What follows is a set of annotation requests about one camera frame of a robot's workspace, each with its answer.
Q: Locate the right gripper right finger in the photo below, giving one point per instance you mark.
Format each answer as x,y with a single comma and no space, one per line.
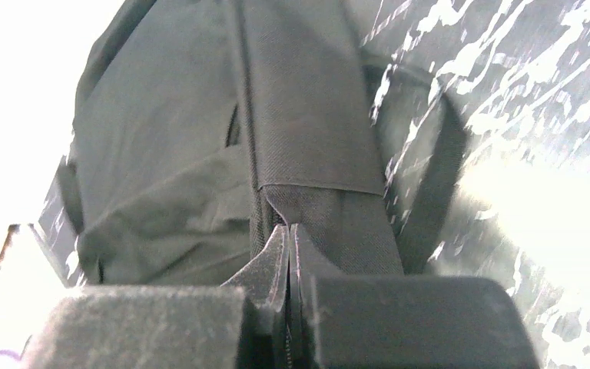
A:
337,320

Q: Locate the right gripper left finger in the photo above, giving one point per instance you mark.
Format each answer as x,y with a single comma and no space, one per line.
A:
240,324

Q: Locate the black student backpack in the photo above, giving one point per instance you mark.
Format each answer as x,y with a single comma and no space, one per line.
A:
202,125

